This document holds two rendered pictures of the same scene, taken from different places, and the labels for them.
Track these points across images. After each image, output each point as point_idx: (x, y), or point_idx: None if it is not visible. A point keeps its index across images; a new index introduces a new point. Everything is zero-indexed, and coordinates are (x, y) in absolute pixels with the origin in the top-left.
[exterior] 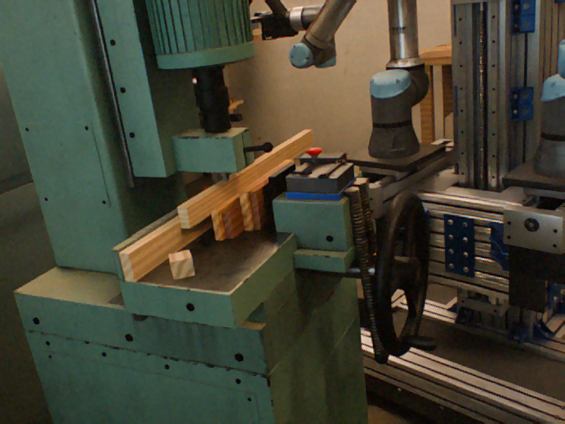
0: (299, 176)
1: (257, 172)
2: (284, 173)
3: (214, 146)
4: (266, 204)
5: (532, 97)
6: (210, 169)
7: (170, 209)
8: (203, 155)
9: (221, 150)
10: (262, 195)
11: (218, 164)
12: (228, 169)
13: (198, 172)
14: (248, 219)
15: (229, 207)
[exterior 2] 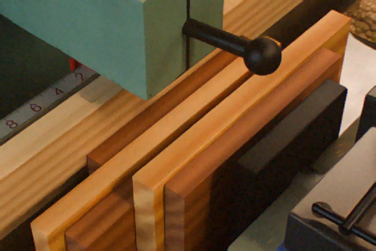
0: (338, 233)
1: (240, 20)
2: (298, 143)
3: (89, 4)
4: (219, 206)
5: None
6: (74, 53)
7: (9, 35)
8: (58, 9)
9: (107, 22)
10: (209, 192)
11: (95, 53)
12: (121, 80)
13: (44, 40)
14: (150, 246)
15: (97, 205)
